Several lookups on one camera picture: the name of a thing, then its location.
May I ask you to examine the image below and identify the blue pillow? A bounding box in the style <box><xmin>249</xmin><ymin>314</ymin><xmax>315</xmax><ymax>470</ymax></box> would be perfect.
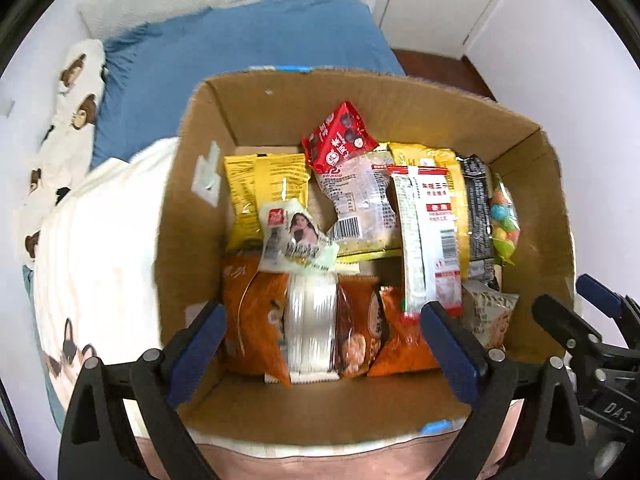
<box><xmin>89</xmin><ymin>0</ymin><xmax>407</xmax><ymax>172</ymax></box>

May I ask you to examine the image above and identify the colourful candy packet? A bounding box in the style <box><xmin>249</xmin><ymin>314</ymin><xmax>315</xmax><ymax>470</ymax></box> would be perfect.
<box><xmin>489</xmin><ymin>174</ymin><xmax>522</xmax><ymax>267</ymax></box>

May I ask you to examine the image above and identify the white bear-print bolster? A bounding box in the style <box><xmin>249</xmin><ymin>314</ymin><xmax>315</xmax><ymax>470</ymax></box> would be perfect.
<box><xmin>20</xmin><ymin>39</ymin><xmax>109</xmax><ymax>267</ymax></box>

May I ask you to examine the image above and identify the white door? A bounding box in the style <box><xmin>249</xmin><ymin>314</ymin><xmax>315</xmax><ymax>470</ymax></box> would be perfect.
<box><xmin>372</xmin><ymin>0</ymin><xmax>523</xmax><ymax>62</ymax></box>

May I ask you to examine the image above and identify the long white red-label packet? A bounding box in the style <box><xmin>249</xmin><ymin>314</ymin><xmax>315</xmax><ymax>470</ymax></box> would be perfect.
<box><xmin>386</xmin><ymin>164</ymin><xmax>464</xmax><ymax>320</ymax></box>

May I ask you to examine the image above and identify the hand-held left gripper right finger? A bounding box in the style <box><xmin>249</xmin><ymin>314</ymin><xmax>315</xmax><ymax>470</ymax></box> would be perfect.
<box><xmin>420</xmin><ymin>301</ymin><xmax>588</xmax><ymax>480</ymax></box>

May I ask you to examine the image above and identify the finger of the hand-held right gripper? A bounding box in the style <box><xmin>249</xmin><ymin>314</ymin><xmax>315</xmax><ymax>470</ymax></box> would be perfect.
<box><xmin>531</xmin><ymin>294</ymin><xmax>602</xmax><ymax>358</ymax></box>
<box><xmin>575</xmin><ymin>274</ymin><xmax>640</xmax><ymax>327</ymax></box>

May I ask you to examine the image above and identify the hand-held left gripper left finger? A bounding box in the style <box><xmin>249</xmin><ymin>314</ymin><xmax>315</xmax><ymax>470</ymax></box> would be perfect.
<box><xmin>58</xmin><ymin>301</ymin><xmax>229</xmax><ymax>480</ymax></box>

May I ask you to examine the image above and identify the white packet with portrait print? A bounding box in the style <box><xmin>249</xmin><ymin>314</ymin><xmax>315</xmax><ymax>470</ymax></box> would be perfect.
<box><xmin>256</xmin><ymin>199</ymin><xmax>342</xmax><ymax>275</ymax></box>

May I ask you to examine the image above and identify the orange snack packet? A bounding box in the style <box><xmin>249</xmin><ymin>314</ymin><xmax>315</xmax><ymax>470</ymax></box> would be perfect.
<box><xmin>367</xmin><ymin>285</ymin><xmax>442</xmax><ymax>379</ymax></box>
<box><xmin>221</xmin><ymin>255</ymin><xmax>292</xmax><ymax>387</ymax></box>

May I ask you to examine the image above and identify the beige snack packet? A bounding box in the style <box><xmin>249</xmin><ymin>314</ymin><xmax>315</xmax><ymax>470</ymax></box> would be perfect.
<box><xmin>461</xmin><ymin>280</ymin><xmax>521</xmax><ymax>352</ymax></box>

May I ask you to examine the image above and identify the large yellow snack packet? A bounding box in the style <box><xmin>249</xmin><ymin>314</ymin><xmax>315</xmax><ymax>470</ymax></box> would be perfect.
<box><xmin>387</xmin><ymin>141</ymin><xmax>473</xmax><ymax>283</ymax></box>

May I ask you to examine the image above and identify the black snack packet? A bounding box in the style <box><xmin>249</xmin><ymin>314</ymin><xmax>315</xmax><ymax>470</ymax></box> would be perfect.
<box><xmin>456</xmin><ymin>154</ymin><xmax>498</xmax><ymax>283</ymax></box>

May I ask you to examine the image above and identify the clear packet with yellow-green edge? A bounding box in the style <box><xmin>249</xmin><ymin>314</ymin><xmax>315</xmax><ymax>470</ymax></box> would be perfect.
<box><xmin>312</xmin><ymin>152</ymin><xmax>403</xmax><ymax>261</ymax></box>

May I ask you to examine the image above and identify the cardboard box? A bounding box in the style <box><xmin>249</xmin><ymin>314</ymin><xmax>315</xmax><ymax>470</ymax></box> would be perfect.
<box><xmin>152</xmin><ymin>65</ymin><xmax>577</xmax><ymax>459</ymax></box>

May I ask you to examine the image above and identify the brown snack packet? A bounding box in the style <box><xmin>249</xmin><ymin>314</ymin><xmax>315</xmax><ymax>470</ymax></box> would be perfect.
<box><xmin>334</xmin><ymin>275</ymin><xmax>392</xmax><ymax>380</ymax></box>

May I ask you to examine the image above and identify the red snack packet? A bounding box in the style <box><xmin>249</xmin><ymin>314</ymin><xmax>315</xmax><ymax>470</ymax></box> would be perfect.
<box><xmin>301</xmin><ymin>100</ymin><xmax>380</xmax><ymax>177</ymax></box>

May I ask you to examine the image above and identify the small yellow snack packet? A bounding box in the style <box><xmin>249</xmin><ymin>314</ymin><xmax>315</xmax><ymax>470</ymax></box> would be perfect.
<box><xmin>223</xmin><ymin>152</ymin><xmax>310</xmax><ymax>253</ymax></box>

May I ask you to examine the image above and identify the white ribbed snack packet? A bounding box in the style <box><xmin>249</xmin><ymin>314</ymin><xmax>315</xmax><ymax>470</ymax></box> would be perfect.
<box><xmin>284</xmin><ymin>274</ymin><xmax>340</xmax><ymax>385</ymax></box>

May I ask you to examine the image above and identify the white striped printed blanket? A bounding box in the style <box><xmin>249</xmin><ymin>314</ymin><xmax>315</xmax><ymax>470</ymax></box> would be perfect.
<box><xmin>31</xmin><ymin>137</ymin><xmax>182</xmax><ymax>413</ymax></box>

